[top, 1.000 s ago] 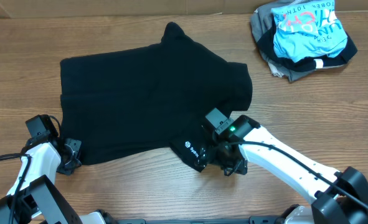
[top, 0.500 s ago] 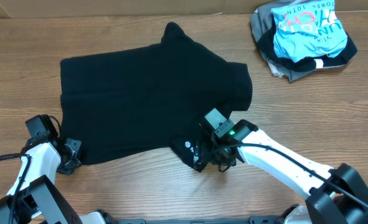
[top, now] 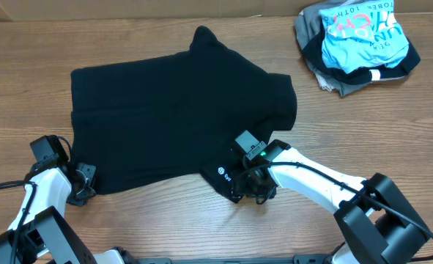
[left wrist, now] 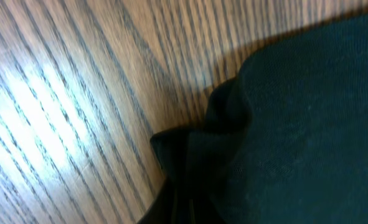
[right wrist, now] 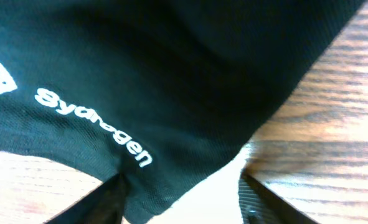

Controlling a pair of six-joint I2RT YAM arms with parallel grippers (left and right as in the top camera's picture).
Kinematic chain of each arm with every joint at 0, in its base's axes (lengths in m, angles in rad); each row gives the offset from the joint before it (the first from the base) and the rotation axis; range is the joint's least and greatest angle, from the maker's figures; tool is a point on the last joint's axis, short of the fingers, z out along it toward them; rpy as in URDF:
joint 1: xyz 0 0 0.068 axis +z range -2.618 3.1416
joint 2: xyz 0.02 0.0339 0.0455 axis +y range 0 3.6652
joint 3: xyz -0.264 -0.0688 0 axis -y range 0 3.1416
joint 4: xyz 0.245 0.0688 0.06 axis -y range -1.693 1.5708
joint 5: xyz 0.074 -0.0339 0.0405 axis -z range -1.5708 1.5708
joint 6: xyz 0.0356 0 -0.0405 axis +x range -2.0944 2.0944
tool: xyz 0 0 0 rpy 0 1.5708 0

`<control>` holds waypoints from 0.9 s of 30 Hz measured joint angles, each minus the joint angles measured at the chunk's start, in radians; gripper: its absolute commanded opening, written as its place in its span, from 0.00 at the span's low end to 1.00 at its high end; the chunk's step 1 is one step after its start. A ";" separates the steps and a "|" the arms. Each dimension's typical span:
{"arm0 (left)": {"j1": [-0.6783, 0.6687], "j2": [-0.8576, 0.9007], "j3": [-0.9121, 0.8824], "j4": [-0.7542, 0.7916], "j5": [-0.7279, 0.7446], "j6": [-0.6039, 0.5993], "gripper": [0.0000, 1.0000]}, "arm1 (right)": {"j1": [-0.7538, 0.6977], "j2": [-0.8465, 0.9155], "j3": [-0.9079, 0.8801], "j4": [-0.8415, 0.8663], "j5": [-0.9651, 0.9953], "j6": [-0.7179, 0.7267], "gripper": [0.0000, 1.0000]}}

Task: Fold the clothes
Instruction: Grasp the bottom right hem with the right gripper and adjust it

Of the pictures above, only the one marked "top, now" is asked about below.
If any black t-shirt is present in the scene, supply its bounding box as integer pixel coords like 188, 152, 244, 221
70, 26, 297, 197

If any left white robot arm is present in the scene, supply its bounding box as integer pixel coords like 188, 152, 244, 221
0, 135, 136, 264

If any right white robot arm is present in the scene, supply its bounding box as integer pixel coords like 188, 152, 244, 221
231, 131, 430, 264

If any black folded garment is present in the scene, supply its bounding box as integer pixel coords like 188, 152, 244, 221
301, 33, 421, 85

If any grey folded garment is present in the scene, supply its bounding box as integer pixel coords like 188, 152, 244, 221
294, 0, 378, 98

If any light blue printed t-shirt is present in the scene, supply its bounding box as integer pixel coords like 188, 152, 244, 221
319, 0, 410, 73

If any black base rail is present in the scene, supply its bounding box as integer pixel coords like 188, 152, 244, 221
135, 254, 327, 264

